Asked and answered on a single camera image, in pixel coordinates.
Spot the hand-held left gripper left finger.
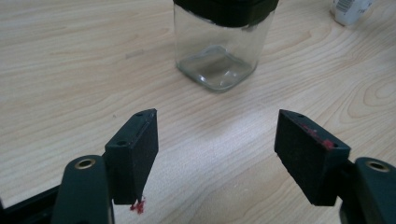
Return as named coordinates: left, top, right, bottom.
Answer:
left=104, top=108, right=159, bottom=205

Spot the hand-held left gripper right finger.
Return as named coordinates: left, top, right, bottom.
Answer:
left=274, top=108, right=351, bottom=207

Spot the square clear glass jar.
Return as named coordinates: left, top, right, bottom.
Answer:
left=173, top=3, right=276, bottom=93

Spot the white printed stand-up pouch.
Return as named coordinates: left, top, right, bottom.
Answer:
left=330, top=0, right=375, bottom=26

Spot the black square jar lid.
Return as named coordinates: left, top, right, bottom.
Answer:
left=173, top=0, right=280, bottom=28

